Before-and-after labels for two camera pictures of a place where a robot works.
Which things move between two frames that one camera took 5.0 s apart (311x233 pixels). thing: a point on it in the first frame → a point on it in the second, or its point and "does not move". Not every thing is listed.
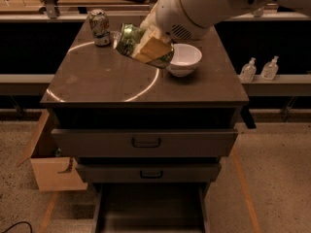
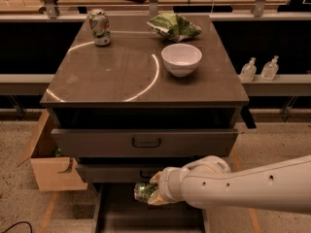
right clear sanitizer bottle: x=270 y=69 does not move
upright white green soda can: x=99 y=23 does not move
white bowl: x=185 y=59 does not move
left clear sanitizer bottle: x=248 y=70 does not move
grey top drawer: x=145 y=143 does not move
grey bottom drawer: x=151 y=208 does not move
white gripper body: x=172 y=16 → x=167 y=183
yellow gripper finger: x=151 y=45 → x=157 y=200
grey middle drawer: x=112 y=173 does not move
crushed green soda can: x=126 y=39 → x=143 y=190
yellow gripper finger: x=149 y=27 → x=155 y=178
